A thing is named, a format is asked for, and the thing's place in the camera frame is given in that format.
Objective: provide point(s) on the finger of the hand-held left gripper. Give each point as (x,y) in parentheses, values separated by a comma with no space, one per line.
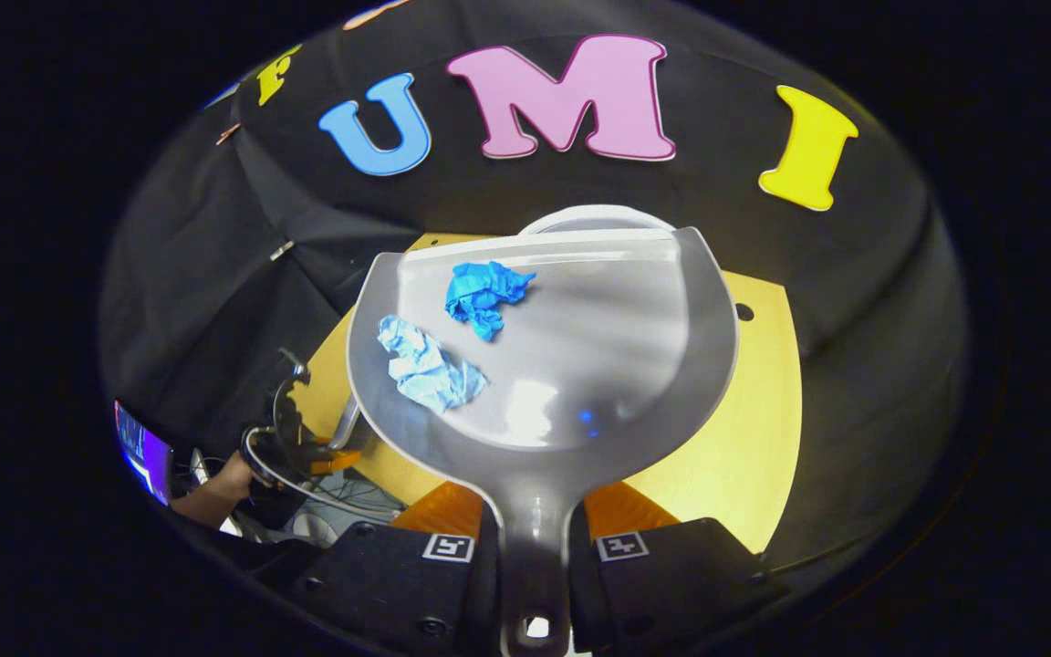
(338,461)

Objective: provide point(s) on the pale blue paper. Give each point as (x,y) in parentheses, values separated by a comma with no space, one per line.
(425,370)

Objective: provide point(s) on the silver metal clip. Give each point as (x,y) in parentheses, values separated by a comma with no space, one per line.
(282,250)

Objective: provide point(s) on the pink clip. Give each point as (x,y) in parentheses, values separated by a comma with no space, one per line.
(228,133)

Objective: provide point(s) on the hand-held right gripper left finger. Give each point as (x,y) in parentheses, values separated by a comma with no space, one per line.
(379,584)

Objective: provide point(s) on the computer monitor screen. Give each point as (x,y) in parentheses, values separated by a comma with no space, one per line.
(147,452)

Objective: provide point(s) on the white ribbed garbage bin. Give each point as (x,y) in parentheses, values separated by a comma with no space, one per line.
(594,217)

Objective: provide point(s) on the wooden desktop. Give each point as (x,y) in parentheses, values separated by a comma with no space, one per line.
(744,438)

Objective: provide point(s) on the grey plastic dustpan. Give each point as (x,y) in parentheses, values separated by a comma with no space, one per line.
(598,365)

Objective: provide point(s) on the bright blue paper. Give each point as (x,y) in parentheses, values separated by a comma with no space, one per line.
(484,297)

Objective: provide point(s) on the black backdrop cloth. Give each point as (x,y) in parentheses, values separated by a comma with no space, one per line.
(854,274)

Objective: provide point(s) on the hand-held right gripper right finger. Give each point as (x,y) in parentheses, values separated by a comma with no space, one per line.
(671,584)

